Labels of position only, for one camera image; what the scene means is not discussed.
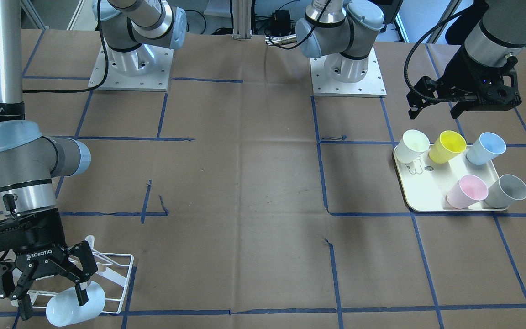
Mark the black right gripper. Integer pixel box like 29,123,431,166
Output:
0,208,98,321

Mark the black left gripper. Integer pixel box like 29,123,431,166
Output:
406,48,521,120

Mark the light blue plastic cup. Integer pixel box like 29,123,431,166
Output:
46,281,105,327

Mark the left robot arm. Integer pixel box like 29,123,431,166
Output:
295,0,526,119

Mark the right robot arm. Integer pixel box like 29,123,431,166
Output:
0,0,106,327

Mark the yellow plastic cup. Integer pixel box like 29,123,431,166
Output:
429,130,466,164

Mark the white plastic cup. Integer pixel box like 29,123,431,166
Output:
393,129,430,163

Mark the pink plastic cup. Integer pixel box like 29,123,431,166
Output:
445,175,489,209

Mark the grey plastic cup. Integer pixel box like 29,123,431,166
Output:
484,174,526,208

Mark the cream bunny tray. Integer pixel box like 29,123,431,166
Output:
394,152,499,212

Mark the white wire cup rack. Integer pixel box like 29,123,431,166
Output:
0,235,134,327

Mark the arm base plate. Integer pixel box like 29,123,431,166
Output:
310,48,387,97
97,44,174,92

